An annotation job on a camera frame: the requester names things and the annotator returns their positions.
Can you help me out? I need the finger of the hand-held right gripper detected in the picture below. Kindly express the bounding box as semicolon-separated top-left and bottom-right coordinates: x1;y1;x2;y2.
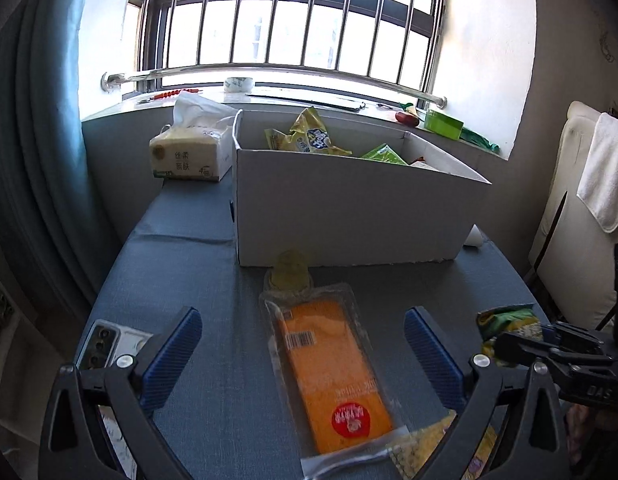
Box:
494;331;615;370
542;321;607;347

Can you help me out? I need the round yellow cracker packet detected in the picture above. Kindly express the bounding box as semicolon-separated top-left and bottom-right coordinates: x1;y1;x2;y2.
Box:
389;407;497;480

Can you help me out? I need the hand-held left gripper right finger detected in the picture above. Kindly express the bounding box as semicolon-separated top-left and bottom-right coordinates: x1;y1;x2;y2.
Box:
403;306;572;480

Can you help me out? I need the red bead string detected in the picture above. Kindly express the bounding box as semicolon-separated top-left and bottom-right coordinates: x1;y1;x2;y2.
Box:
137;89;205;106

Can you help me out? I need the yellow-green puffed snack packet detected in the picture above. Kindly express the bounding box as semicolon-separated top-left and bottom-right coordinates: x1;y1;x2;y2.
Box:
265;106;352;157

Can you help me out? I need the cream chair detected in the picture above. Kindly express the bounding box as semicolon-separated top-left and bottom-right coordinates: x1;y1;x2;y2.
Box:
526;101;618;331

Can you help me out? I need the dark flat board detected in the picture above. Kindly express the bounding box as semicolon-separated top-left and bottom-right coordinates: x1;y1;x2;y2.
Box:
245;91;362;112

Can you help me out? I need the steel window guard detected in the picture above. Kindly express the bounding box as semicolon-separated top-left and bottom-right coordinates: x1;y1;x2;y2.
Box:
101;0;447;110

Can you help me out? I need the blue-grey curtain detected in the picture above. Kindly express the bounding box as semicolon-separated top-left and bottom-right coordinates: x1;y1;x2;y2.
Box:
0;0;134;341

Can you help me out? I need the yellow packet with green print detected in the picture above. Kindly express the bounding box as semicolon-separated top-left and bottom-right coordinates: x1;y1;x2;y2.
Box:
476;304;546;358

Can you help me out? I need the green plastic bag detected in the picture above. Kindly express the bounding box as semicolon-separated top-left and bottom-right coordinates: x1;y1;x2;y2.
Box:
459;127;501;155

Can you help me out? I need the orange snack packet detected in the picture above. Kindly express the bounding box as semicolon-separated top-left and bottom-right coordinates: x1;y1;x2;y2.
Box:
259;282;410;477

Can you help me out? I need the small yellow jelly cup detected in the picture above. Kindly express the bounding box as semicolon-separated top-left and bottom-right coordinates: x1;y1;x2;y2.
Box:
265;249;312;292

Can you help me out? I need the white cardboard box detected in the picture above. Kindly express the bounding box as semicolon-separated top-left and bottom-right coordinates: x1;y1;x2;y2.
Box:
230;108;492;267

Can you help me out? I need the cream tissue pack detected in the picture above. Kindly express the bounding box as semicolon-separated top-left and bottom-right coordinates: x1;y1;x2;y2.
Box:
149;91;240;182

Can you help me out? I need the white towel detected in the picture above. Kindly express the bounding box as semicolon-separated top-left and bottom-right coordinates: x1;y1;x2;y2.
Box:
576;112;618;233

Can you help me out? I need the green tape roll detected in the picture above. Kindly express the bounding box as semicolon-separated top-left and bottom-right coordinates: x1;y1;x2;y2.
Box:
423;108;465;141

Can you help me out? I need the green snack packet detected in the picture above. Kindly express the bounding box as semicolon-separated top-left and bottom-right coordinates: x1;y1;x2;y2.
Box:
360;143;409;167

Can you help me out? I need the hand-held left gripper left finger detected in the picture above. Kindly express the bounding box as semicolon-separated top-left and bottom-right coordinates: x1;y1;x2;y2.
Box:
38;306;205;480

